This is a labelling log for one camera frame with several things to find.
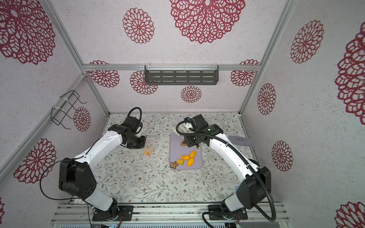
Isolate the clear resealable bag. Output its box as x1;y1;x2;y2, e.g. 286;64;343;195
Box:
143;145;154;157

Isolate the orange candy-shaped cookie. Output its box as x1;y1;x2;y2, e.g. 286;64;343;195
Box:
190;151;197;158

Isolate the orange fish cookie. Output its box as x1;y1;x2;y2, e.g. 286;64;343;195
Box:
187;158;194;167
181;155;191;161

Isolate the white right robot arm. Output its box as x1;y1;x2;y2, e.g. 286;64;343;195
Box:
176;115;273;212

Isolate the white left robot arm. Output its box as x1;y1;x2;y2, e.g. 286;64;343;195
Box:
59;116;146;220

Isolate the lavender plastic tray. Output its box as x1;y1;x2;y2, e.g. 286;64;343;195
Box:
169;133;203;171

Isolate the yellow waffle square cookie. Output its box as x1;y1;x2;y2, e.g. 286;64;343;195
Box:
176;159;184;165

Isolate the grey fabric glasses case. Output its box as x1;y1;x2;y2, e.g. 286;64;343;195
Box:
228;135;252;147

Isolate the star chocolate cookie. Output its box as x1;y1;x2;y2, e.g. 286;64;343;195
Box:
170;161;178;169

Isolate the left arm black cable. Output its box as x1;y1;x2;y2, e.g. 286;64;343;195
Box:
126;107;143;135

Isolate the grey slotted wall shelf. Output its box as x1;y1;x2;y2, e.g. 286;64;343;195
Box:
144;65;219;86

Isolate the black wire wall rack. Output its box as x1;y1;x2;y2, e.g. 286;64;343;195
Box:
50;90;87;130

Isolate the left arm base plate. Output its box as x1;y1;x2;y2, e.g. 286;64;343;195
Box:
92;205;134;222

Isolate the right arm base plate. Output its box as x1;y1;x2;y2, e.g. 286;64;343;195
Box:
208;204;248;221

